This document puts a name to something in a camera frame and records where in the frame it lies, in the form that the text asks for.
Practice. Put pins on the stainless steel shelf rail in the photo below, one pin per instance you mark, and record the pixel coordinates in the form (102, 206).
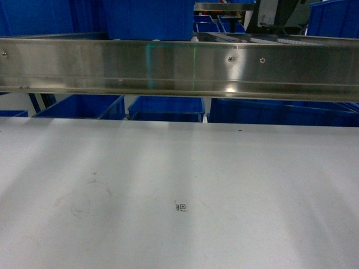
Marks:
(216, 65)

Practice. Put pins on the large blue bins upper left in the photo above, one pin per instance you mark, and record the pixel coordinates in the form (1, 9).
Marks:
(21, 18)

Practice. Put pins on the small QR code sticker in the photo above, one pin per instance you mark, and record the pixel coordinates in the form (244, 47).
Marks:
(181, 205)

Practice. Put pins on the large blue bin upper centre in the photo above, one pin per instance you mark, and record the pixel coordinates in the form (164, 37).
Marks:
(150, 20)

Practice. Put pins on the blue bin below rail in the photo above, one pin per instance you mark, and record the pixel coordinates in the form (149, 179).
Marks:
(108, 107)
(276, 112)
(168, 109)

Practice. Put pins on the blue bin below rail centre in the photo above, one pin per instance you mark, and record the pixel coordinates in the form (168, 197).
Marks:
(168, 109)

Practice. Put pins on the blue bin upper right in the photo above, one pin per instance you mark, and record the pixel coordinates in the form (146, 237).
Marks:
(338, 19)

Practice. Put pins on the blue bin below rail right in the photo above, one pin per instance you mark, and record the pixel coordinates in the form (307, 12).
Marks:
(276, 112)

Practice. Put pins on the blue bin below rail left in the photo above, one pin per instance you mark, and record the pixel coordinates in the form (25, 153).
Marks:
(108, 107)

